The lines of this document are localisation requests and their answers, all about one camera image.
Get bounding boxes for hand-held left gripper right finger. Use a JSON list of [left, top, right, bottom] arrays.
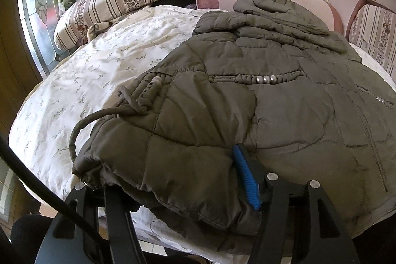
[[232, 143, 362, 264]]

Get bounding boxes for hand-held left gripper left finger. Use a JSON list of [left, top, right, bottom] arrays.
[[33, 182, 146, 264]]

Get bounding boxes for olive quilted hooded jacket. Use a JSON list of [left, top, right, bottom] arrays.
[[69, 0, 396, 237]]

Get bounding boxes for person's black trousers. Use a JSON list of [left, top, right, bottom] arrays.
[[11, 214, 59, 264]]

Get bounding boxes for white floral bedsheet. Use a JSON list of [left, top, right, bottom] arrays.
[[9, 4, 396, 264]]

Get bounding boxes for small beige patterned cloth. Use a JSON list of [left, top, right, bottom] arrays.
[[87, 22, 109, 39]]

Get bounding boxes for striped floral seat cushion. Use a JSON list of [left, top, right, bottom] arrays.
[[348, 4, 396, 77]]

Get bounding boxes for stained glass door panel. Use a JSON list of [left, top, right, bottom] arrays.
[[17, 0, 82, 77]]

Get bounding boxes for black cable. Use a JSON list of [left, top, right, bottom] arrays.
[[0, 132, 107, 264]]

